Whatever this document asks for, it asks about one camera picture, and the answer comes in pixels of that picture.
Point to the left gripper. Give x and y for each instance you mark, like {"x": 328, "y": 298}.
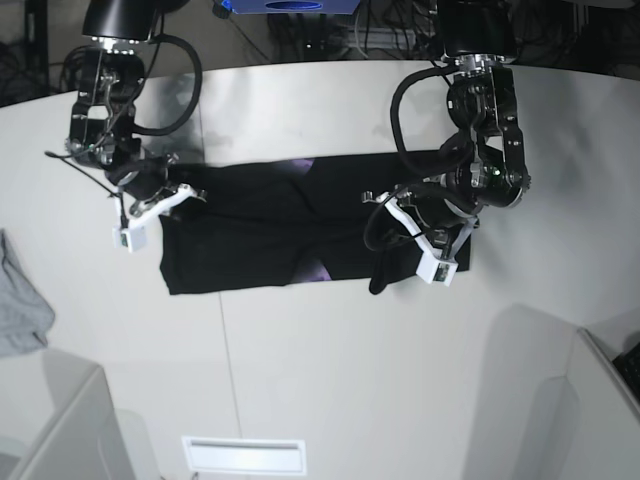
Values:
{"x": 434, "y": 208}

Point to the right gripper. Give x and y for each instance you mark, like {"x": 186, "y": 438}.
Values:
{"x": 144, "y": 175}

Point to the black T-shirt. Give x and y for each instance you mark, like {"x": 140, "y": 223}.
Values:
{"x": 287, "y": 222}

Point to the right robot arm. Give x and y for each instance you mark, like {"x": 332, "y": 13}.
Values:
{"x": 103, "y": 133}

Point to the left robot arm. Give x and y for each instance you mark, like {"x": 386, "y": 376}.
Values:
{"x": 483, "y": 163}

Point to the blue box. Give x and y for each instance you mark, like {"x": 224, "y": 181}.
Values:
{"x": 251, "y": 7}

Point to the grey cloth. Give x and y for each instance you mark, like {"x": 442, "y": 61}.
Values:
{"x": 26, "y": 317}

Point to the white slotted plate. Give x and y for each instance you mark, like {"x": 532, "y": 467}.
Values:
{"x": 245, "y": 456}

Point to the black keyboard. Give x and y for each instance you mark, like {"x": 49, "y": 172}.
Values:
{"x": 628, "y": 366}

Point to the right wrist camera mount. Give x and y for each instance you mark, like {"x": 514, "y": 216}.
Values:
{"x": 130, "y": 229}

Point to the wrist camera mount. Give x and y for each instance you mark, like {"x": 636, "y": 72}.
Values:
{"x": 130, "y": 229}
{"x": 437, "y": 262}

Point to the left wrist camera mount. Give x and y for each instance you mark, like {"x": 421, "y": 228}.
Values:
{"x": 437, "y": 262}

